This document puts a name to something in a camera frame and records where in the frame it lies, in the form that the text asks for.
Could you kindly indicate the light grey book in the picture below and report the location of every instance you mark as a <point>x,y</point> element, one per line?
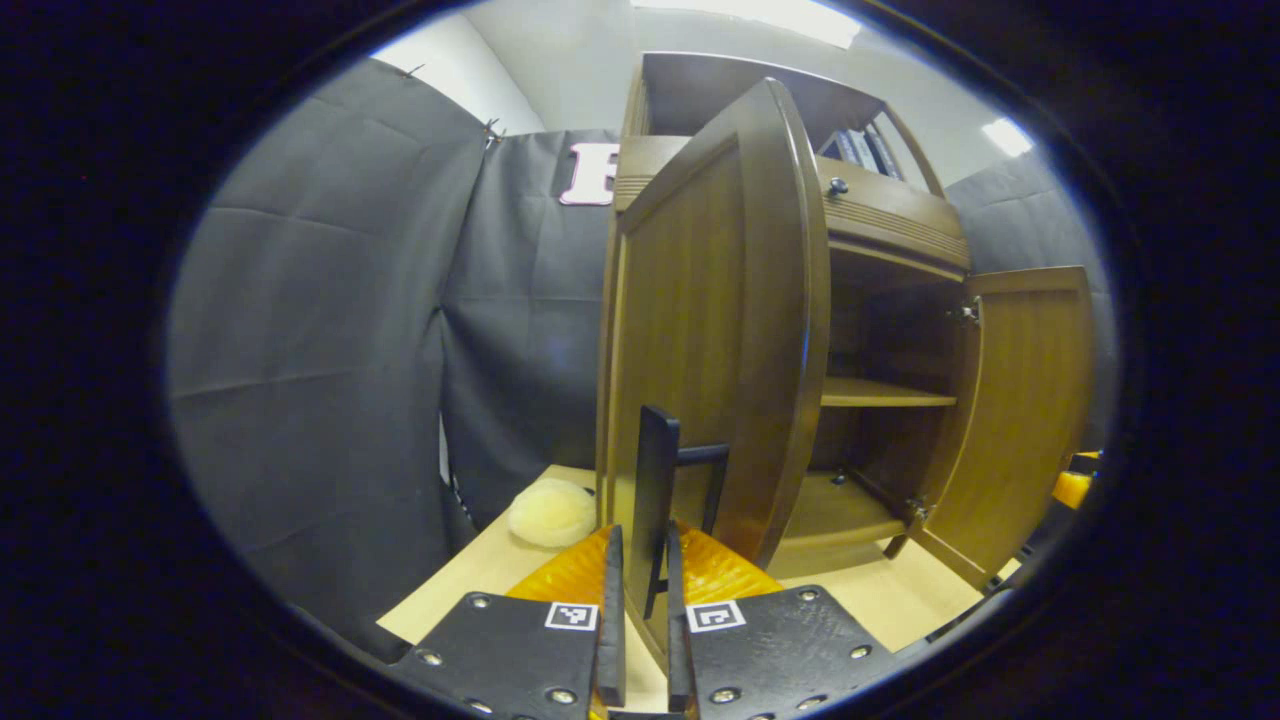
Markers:
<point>866,152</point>

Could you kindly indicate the small ceiling light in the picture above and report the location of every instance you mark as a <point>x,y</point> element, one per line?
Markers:
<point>1006,136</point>

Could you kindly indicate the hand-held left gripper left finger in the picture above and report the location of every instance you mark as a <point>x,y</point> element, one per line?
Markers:
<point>613,640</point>

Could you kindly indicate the wooden drawer with black knob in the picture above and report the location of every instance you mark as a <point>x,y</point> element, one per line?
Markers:
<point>890,215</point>

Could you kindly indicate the wooden double-door shoe cabinet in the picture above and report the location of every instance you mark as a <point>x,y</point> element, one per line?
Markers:
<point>870,330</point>

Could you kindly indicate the wooden inner shelf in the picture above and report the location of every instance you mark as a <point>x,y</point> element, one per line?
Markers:
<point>885,392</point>

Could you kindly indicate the pale yellow fluffy ball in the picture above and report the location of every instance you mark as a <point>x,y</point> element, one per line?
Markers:
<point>550,512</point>

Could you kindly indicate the black backdrop cloth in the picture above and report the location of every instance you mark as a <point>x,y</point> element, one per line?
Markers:
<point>320,300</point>

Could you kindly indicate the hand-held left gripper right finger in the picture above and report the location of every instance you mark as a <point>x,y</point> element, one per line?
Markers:
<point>676,640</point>

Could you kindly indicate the wooden shoe cabinet door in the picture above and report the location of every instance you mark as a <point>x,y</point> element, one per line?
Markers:
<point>1020,400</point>
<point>700,330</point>

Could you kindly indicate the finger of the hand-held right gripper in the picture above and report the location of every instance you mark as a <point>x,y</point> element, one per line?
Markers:
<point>1072,488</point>

